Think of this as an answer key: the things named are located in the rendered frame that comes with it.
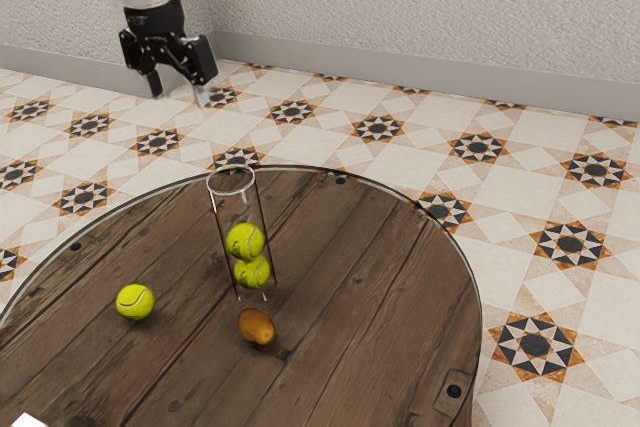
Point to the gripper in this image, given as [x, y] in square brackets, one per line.
[152, 22]

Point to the clear plastic ball tube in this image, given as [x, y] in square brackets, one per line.
[239, 217]

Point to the yellow tennis ball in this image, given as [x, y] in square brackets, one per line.
[245, 240]
[135, 301]
[252, 273]

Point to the orange brown fruit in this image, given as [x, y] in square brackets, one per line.
[255, 326]

